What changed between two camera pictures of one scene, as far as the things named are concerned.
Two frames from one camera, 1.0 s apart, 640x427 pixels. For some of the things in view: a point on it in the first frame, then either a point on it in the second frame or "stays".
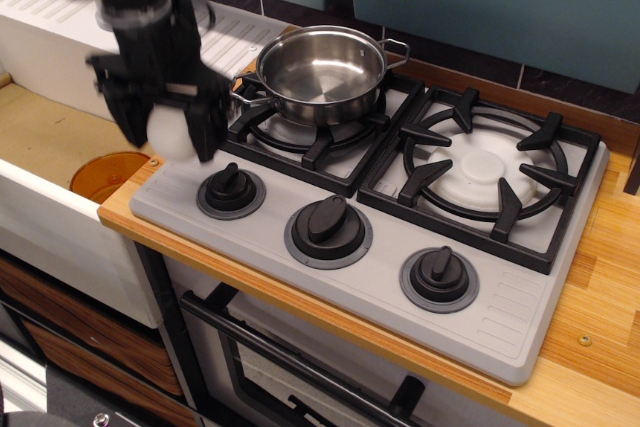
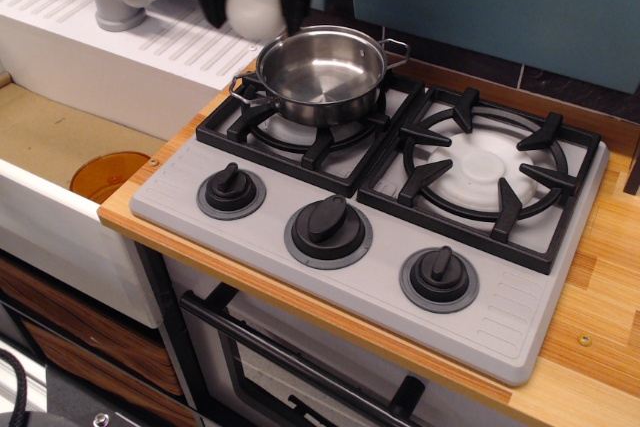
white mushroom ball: x=168 y=131 → x=254 y=5
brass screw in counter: x=585 y=340 stays
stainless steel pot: x=319 y=74 stays
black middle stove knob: x=328 y=235 stays
